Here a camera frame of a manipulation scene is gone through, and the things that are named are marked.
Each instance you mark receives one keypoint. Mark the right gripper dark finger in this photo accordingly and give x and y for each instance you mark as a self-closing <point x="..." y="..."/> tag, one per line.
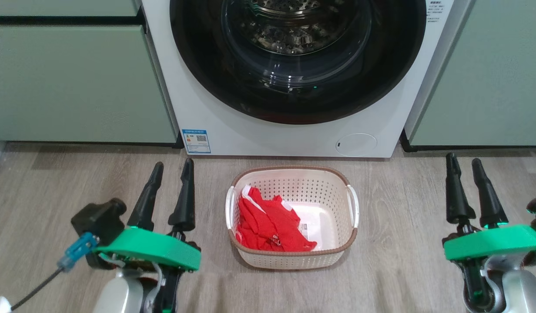
<point x="490" y="204"/>
<point x="457" y="200"/>

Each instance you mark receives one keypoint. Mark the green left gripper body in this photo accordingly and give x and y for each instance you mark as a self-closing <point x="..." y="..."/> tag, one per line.
<point x="155" y="250"/>

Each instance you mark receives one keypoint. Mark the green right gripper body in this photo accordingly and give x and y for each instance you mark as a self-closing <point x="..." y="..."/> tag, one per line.
<point x="494" y="243"/>

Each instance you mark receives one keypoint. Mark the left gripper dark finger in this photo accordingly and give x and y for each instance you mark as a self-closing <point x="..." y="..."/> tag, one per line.
<point x="184" y="208"/>
<point x="146" y="204"/>

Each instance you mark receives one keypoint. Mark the red garment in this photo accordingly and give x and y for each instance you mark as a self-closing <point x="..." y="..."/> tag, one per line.
<point x="272" y="226"/>

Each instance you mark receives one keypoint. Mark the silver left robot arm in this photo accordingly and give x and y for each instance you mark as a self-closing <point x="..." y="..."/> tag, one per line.
<point x="120" y="295"/>

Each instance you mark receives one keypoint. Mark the white front-load washing machine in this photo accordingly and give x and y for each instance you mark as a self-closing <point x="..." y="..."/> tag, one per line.
<point x="250" y="134"/>

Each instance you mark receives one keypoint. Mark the washing machine drum opening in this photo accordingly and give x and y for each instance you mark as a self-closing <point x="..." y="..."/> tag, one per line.
<point x="289" y="39"/>

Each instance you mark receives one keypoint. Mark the blue energy label sticker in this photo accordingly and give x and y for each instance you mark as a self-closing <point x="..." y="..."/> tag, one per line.
<point x="196" y="141"/>

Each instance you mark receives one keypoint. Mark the round white filter cover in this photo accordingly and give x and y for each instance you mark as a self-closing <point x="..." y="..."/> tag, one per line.
<point x="357" y="144"/>

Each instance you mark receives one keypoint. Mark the pale green cabinet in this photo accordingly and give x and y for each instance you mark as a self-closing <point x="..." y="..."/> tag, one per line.
<point x="76" y="87"/>
<point x="490" y="87"/>

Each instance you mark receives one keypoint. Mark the cream perforated laundry basket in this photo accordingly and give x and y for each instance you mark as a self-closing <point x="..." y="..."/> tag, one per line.
<point x="294" y="261"/>

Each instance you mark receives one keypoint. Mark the paper label inside basket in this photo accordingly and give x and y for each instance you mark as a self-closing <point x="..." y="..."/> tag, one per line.
<point x="304" y="228"/>

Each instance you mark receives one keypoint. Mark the small printed text sticker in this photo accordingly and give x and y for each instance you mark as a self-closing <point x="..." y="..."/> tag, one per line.
<point x="435" y="11"/>

